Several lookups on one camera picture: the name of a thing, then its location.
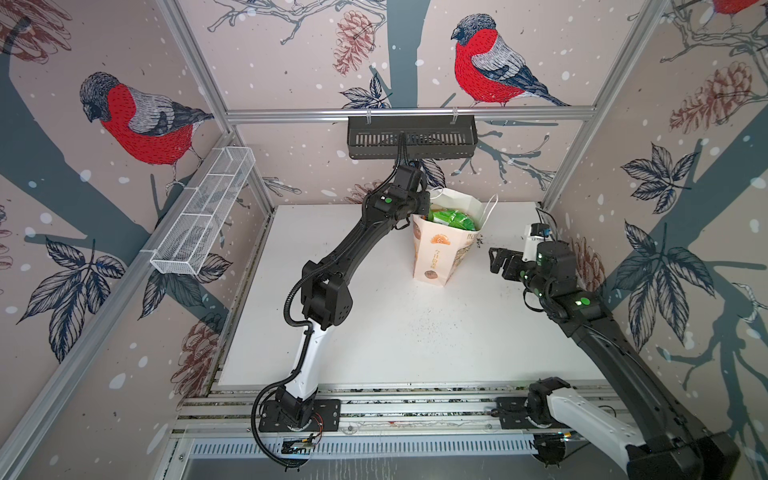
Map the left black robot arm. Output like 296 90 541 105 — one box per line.
275 162 430 427

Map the green snack packet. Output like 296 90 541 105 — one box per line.
427 209 477 232

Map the white wire mesh basket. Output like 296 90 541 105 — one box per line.
150 146 255 275

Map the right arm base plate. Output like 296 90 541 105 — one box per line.
491 397 546 430

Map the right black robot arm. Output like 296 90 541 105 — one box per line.
489 241 740 479

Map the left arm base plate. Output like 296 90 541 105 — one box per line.
256 399 341 433

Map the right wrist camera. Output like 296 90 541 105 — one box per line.
522 222 552 262

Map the printed paper bag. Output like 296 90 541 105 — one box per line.
411 188 499 286

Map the black wall basket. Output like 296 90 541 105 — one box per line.
347 115 478 160

